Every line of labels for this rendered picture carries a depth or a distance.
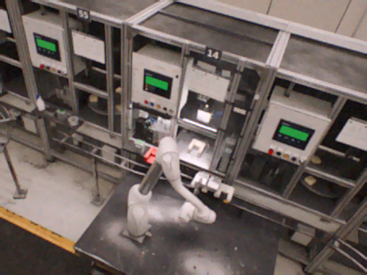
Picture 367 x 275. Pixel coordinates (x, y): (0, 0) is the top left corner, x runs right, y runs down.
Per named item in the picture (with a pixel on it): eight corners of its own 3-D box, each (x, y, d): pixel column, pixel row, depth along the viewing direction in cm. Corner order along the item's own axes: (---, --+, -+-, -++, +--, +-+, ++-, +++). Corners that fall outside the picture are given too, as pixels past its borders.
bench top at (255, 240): (73, 249, 230) (72, 246, 227) (138, 162, 307) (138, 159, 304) (261, 343, 200) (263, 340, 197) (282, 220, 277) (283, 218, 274)
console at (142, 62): (129, 102, 258) (130, 53, 228) (144, 87, 279) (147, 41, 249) (173, 119, 250) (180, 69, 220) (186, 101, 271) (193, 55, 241)
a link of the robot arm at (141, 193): (124, 213, 243) (125, 191, 260) (143, 216, 249) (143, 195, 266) (163, 150, 200) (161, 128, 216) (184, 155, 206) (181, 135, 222)
